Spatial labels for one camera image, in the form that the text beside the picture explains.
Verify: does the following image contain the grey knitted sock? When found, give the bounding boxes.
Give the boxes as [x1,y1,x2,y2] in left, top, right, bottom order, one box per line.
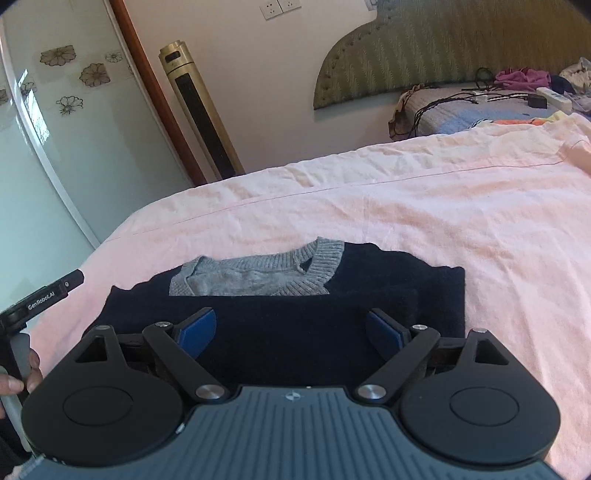
[95,237,466,389]

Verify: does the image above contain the purple clothes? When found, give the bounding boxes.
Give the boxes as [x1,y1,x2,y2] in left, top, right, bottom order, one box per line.
[494,68,552,93]

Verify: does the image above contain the patterned white cloth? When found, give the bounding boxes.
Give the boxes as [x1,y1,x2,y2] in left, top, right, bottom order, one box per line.
[558,58,591,93]

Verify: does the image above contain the gold tower air conditioner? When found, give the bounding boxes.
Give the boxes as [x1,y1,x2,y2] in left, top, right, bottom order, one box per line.
[158,41,245,181]

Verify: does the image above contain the pile of clothes and pillows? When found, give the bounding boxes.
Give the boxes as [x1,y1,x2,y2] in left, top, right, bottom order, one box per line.
[388,85,591,141]

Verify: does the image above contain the brown wooden door frame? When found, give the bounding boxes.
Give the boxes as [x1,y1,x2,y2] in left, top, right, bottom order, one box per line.
[108,0,208,186]

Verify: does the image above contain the flower print glass wardrobe door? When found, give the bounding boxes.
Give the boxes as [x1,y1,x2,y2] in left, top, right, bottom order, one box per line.
[0,0,195,296]

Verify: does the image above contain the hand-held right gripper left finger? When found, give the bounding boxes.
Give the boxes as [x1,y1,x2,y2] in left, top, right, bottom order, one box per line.
[74,308,230,406]

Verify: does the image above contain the white power strip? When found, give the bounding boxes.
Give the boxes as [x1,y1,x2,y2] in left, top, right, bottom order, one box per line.
[536,87,574,110]

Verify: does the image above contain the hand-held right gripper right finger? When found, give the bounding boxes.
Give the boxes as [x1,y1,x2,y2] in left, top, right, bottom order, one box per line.
[355,308,514,408]

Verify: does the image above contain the person's left hand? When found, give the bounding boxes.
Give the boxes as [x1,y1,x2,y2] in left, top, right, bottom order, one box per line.
[0,348,45,421]

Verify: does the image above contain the black cable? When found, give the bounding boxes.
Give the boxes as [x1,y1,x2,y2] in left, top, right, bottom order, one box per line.
[406,67,537,138]

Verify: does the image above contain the green padded headboard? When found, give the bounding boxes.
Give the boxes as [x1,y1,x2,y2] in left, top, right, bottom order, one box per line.
[313,0,591,110]

